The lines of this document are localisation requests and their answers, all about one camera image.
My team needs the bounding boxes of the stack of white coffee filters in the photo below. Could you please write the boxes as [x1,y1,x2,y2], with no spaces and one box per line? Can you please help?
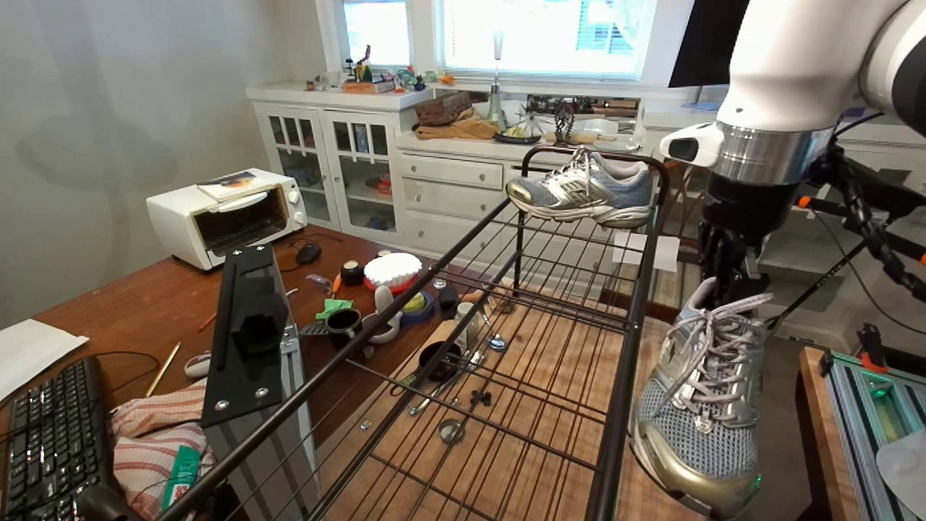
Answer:
[362,252,424,292]

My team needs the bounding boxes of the white toaster oven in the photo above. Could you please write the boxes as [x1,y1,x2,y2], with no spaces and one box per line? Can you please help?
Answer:
[146,169,309,271]

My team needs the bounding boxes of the black bowl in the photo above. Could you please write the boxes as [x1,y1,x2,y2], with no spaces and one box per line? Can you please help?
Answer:
[417,339,464,384]

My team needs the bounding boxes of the glass jar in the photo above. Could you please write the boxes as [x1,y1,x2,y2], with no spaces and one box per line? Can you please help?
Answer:
[454,301,483,350]

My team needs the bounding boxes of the window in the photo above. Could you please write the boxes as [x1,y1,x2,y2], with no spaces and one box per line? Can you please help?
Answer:
[433,0,658,80]
[339,0,415,71]

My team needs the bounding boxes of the toaster oven door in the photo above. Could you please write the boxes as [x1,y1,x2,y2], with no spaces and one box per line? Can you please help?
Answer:
[191,186,291,255]

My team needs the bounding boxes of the tall slim glass bottle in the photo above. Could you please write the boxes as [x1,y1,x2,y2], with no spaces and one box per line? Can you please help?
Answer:
[485,30,509,132]

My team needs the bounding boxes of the white cabinet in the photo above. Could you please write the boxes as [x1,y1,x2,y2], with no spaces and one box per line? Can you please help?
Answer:
[245,82,655,294]

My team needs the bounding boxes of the wooden pencil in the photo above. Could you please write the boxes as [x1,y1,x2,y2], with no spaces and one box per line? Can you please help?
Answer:
[146,342,182,398]

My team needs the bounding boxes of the white paper sheet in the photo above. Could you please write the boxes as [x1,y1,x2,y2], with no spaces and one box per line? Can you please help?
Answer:
[0,318,90,403]

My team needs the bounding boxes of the green tube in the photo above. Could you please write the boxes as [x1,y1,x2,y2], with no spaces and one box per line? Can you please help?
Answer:
[160,444,203,512]

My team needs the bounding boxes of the brown wicker basket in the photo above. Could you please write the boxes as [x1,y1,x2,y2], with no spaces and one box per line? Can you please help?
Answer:
[413,90,473,128]

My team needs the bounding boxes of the grey and gold running shoe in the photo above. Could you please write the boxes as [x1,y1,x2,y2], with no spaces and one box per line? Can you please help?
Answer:
[505,147,656,229]
[628,278,775,520]

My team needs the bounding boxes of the black monitor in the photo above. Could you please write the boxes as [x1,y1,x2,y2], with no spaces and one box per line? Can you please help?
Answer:
[668,0,751,89]

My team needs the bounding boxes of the toaster oven door handle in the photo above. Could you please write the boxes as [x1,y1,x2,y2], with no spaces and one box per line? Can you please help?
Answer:
[216,191,270,213]

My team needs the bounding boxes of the white mug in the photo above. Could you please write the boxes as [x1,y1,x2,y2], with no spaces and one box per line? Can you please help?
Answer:
[361,285,403,345]

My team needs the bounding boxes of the dark plate with food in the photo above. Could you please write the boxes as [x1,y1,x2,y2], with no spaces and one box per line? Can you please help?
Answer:
[495,123,544,145]

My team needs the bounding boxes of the clear plastic lid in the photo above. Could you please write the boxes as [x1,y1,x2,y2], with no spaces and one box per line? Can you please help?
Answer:
[875,430,926,501]

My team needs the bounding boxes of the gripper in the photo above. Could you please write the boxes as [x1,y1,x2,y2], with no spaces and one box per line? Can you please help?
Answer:
[699,172,802,306]

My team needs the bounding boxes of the black keyboard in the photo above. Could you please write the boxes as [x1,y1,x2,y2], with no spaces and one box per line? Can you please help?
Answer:
[0,356,118,521]

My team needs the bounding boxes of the tan cloth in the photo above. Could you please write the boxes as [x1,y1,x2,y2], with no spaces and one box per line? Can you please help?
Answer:
[415,114,501,141]

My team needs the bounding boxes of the black metal shoe rack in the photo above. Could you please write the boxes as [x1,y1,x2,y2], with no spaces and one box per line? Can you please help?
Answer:
[156,145,671,521]

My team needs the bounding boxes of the white bowl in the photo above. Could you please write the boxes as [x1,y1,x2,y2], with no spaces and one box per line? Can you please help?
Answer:
[574,117,621,139]

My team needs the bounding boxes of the white paper note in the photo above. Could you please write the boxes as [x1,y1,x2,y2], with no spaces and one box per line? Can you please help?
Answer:
[612,231,681,274]

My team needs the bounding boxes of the book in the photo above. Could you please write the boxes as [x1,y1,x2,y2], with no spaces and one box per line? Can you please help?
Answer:
[197,171,258,202]

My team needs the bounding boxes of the red striped cloth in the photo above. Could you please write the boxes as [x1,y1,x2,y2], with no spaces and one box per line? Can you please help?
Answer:
[109,379,218,521]

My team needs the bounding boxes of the green cloth scrap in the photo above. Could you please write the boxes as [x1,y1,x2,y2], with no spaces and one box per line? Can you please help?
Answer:
[315,297,356,321]

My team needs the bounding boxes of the dark figurine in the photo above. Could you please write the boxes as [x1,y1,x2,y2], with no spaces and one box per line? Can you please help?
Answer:
[553,100,577,143]

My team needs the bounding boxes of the stack of books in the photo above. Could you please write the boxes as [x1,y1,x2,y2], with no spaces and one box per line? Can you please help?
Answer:
[341,77,398,96]

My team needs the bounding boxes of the orange and black clamp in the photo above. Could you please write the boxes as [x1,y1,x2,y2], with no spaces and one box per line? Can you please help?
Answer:
[856,323,892,375]

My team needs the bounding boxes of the black mug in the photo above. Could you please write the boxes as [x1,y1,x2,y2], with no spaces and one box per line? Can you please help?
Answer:
[325,308,363,350]

